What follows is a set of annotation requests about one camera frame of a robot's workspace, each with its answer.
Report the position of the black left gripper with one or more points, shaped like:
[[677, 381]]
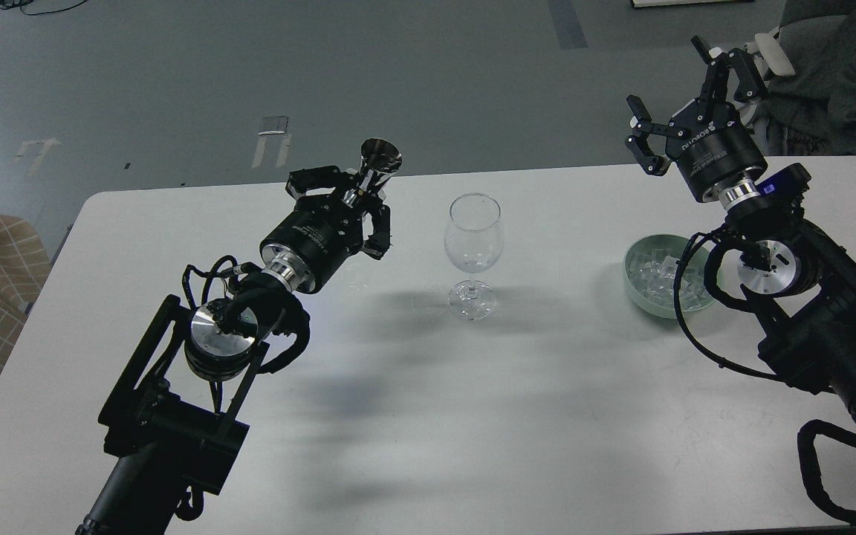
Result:
[[322, 231]]

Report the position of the green bowl of ice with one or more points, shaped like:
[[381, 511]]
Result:
[[650, 267]]

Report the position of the grey tape on floor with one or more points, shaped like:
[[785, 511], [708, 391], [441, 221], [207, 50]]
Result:
[[273, 125]]

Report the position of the person in grey clothes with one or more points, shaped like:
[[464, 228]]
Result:
[[813, 112]]

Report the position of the clear wine glass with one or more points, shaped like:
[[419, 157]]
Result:
[[473, 242]]

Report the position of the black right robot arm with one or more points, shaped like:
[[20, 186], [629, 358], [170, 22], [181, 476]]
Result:
[[767, 259]]

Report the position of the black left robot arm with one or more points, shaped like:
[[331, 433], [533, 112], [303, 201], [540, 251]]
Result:
[[173, 414]]

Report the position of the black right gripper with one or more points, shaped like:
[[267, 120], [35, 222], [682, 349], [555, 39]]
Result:
[[709, 150]]

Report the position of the white office chair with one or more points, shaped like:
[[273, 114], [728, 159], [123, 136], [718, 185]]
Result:
[[765, 60]]

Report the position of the steel cocktail jigger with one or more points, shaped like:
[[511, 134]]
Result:
[[379, 161]]

